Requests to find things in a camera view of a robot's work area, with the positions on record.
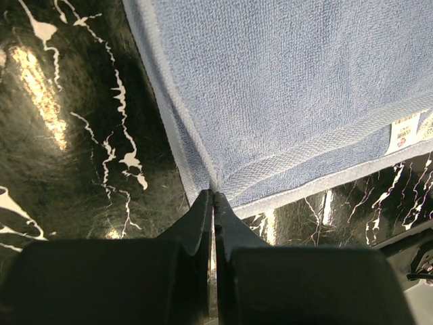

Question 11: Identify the blue-edged white towel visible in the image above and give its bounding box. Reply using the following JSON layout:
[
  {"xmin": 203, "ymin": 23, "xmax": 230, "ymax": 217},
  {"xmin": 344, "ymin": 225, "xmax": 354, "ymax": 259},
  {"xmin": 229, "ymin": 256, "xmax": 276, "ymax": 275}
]
[{"xmin": 124, "ymin": 1, "xmax": 432, "ymax": 217}]

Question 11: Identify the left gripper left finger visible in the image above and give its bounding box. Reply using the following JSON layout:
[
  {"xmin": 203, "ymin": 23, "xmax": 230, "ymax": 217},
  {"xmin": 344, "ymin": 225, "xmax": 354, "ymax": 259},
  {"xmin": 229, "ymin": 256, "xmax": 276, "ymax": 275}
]
[{"xmin": 162, "ymin": 190, "xmax": 214, "ymax": 322}]

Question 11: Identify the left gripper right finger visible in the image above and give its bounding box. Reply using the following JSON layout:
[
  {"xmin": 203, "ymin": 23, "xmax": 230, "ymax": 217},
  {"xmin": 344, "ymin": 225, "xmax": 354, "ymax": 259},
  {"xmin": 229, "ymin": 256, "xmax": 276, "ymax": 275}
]
[{"xmin": 214, "ymin": 192, "xmax": 274, "ymax": 322}]

